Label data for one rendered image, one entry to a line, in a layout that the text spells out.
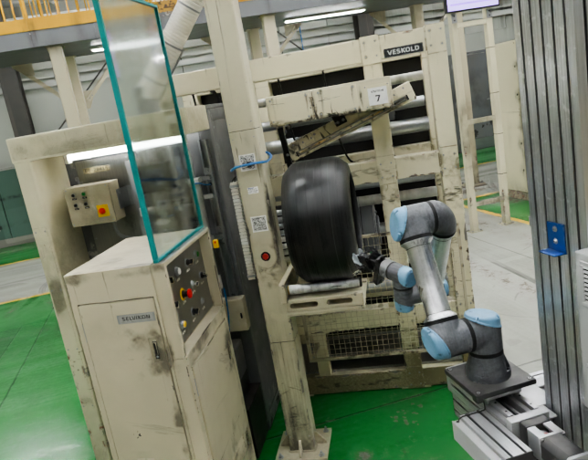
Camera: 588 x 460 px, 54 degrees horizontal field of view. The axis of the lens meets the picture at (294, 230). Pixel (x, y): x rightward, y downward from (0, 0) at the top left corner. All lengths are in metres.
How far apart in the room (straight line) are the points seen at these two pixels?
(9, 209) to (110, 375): 9.81
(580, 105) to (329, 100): 1.44
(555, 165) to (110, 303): 1.56
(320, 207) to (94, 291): 0.96
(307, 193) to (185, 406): 0.99
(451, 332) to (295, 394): 1.21
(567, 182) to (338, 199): 1.03
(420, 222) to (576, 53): 0.73
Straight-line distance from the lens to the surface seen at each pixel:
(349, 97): 2.84
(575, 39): 1.68
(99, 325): 2.31
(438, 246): 2.19
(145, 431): 2.44
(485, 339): 2.05
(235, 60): 2.65
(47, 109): 11.87
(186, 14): 3.02
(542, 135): 1.82
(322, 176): 2.52
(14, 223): 12.08
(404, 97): 2.97
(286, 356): 2.91
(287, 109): 2.87
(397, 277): 2.28
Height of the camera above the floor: 1.75
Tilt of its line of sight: 12 degrees down
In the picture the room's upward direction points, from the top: 10 degrees counter-clockwise
